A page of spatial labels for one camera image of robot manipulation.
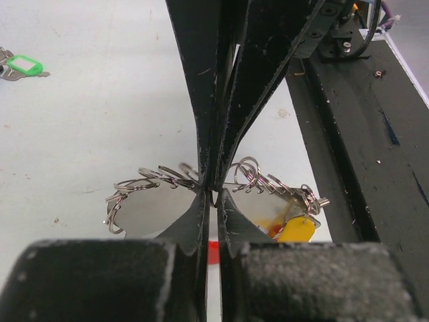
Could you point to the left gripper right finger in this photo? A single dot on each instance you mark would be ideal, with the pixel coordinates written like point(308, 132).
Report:
point(263, 280)

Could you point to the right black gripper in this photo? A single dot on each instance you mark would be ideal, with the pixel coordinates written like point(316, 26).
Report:
point(272, 31)

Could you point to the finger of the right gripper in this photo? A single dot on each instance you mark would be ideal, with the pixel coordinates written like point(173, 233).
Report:
point(207, 33)

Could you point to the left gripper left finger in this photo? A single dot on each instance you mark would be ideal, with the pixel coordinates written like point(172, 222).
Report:
point(159, 279)

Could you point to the green tagged key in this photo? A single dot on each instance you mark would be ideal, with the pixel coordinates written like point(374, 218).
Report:
point(15, 67)

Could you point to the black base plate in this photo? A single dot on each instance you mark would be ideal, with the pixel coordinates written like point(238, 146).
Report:
point(365, 129)

